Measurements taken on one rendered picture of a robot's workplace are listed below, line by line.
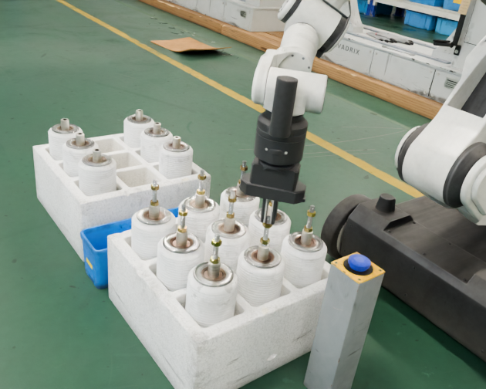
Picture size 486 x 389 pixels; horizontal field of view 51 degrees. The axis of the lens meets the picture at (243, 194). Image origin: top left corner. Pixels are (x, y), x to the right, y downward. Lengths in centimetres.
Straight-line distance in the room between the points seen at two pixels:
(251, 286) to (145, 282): 21
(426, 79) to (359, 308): 227
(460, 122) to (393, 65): 213
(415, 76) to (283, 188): 229
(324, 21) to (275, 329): 62
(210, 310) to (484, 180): 58
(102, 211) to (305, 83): 71
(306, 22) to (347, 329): 59
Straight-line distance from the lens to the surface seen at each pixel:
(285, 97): 82
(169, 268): 104
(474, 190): 109
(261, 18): 432
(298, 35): 101
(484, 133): 113
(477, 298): 123
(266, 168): 90
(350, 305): 95
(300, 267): 108
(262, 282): 101
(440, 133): 112
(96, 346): 119
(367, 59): 337
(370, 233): 135
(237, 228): 111
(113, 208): 138
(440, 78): 306
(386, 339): 131
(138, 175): 152
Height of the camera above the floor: 83
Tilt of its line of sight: 28 degrees down
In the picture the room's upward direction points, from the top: 7 degrees clockwise
